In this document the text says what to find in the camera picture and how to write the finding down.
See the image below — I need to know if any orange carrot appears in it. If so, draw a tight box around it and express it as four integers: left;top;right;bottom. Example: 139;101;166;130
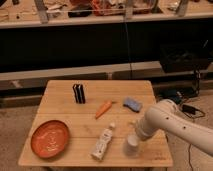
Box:
95;101;115;119

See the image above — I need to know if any white squeeze bottle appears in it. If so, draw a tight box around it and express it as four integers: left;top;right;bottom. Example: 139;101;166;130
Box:
90;122;116;161

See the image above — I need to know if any wooden table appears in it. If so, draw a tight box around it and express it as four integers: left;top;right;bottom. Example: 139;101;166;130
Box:
18;80;173;169

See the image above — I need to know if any long wooden shelf bench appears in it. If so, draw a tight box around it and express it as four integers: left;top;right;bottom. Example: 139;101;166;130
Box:
0;0;213;29

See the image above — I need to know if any black striped eraser block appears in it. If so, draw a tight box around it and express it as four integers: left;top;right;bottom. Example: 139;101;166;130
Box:
73;84;86;104

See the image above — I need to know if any orange plate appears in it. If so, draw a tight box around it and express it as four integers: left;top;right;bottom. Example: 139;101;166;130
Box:
30;120;70;158

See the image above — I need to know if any dark storage box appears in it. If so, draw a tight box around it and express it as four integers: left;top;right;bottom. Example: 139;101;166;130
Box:
160;42;213;73

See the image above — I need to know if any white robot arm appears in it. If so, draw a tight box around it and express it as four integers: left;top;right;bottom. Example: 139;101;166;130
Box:
135;99;213;157

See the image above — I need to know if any black power adapter with cable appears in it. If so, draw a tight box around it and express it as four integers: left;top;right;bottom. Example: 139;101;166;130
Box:
182;104;205;119

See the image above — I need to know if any blue sponge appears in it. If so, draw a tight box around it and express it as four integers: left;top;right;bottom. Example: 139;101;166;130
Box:
123;97;142;113

